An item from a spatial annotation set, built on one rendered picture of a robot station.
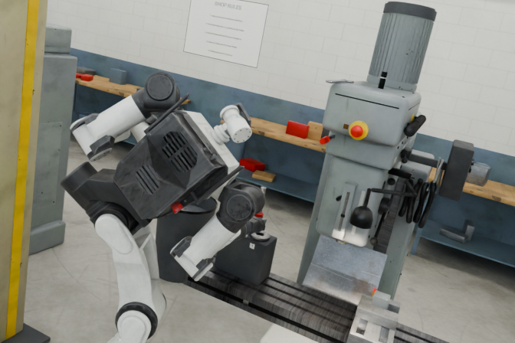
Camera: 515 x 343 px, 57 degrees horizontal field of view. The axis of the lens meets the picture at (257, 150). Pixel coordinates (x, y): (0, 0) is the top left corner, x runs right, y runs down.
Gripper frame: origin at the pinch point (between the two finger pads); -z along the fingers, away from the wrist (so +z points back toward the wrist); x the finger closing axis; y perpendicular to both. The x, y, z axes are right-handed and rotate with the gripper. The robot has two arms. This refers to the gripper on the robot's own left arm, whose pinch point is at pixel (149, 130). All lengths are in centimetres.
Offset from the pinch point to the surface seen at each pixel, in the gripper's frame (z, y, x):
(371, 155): 39, -54, 64
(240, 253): -2, -64, 5
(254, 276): 0, -76, 5
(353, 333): 33, -104, 27
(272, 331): 14, -94, 1
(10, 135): -43, 42, -65
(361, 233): 29, -77, 48
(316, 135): -364, -50, 125
